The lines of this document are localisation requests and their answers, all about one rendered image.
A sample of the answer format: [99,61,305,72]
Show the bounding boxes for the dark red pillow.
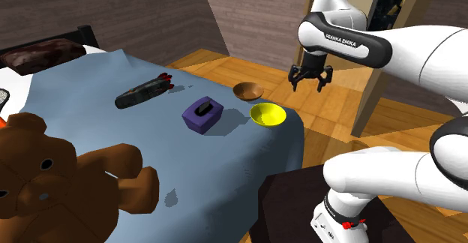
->
[0,37,88,77]

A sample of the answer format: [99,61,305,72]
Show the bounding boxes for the bed with blue blanket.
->
[0,24,305,243]

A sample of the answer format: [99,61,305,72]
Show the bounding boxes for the dark robot stand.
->
[249,164,416,243]

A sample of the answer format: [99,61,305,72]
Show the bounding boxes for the brown wooden bowl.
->
[232,81,265,102]

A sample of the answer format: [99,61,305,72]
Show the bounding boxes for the purple tissue box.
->
[181,95,225,135]

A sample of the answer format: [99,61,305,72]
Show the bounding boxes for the grey white flat object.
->
[0,88,11,113]

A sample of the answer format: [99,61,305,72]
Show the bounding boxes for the yellow bowl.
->
[249,102,287,128]

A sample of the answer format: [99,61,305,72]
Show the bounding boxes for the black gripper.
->
[287,51,334,93]

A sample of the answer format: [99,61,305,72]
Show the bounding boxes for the black toy rocket red tips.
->
[114,72,176,110]

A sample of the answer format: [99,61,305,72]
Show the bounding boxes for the wooden door frame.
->
[293,0,430,138]

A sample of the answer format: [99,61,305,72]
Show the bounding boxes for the brown teddy bear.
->
[0,112,161,243]

